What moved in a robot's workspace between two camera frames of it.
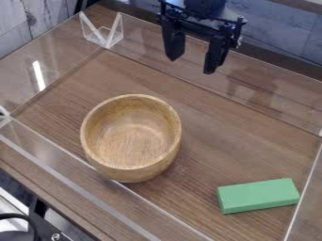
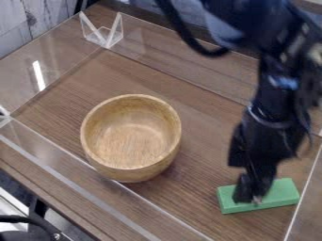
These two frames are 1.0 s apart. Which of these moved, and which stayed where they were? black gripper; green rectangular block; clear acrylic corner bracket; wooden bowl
Moved: black gripper
Stayed: wooden bowl; clear acrylic corner bracket; green rectangular block
